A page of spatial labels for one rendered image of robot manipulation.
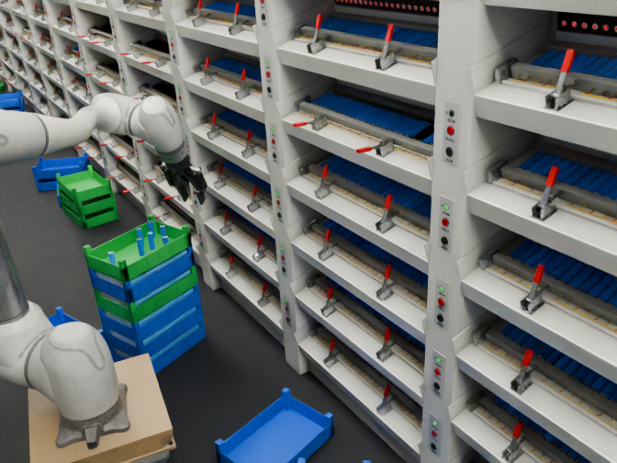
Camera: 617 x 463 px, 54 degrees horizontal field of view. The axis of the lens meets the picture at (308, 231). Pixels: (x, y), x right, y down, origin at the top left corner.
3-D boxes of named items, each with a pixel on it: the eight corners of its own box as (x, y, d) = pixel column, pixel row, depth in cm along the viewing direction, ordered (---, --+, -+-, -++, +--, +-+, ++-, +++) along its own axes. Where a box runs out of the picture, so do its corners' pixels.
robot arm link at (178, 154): (176, 154, 178) (183, 167, 183) (188, 131, 183) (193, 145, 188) (149, 151, 181) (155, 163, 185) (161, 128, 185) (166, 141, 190)
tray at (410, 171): (435, 197, 129) (428, 160, 124) (286, 132, 175) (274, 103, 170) (500, 152, 136) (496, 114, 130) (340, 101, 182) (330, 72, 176)
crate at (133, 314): (134, 324, 204) (129, 304, 201) (96, 306, 215) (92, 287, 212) (198, 283, 226) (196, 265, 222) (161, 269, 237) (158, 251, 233)
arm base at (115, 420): (55, 461, 149) (50, 445, 146) (59, 400, 168) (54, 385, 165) (131, 441, 153) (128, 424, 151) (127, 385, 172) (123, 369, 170)
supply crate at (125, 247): (125, 283, 197) (120, 262, 194) (87, 267, 208) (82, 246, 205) (192, 245, 219) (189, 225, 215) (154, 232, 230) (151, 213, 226)
